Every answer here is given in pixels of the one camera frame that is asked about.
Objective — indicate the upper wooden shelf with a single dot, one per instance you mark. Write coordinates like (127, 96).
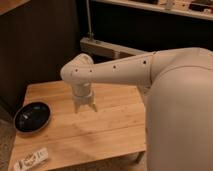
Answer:
(186, 8)

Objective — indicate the wooden table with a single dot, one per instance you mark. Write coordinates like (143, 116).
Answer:
(76, 137)

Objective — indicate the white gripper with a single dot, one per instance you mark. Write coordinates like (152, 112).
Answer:
(84, 100)

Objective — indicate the black ceramic bowl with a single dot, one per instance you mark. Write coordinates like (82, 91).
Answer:
(32, 117)

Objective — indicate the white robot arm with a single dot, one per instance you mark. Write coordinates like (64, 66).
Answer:
(178, 84)

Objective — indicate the wooden shelf beam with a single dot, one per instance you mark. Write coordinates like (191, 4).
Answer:
(104, 49)

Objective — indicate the metal pole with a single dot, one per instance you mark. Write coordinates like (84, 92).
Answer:
(90, 31)

